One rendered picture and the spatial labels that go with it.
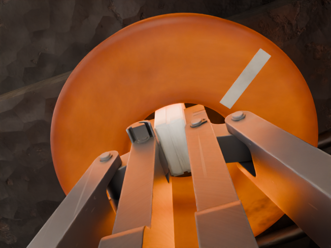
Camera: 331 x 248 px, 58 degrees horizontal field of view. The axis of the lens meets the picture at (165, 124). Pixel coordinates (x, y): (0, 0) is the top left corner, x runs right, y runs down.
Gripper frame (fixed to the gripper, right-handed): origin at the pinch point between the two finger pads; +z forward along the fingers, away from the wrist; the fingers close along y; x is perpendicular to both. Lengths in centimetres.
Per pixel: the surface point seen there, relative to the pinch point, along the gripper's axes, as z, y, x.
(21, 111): 7.0, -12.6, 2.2
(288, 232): 2.9, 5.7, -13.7
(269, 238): 3.0, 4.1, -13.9
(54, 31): 12.7, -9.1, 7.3
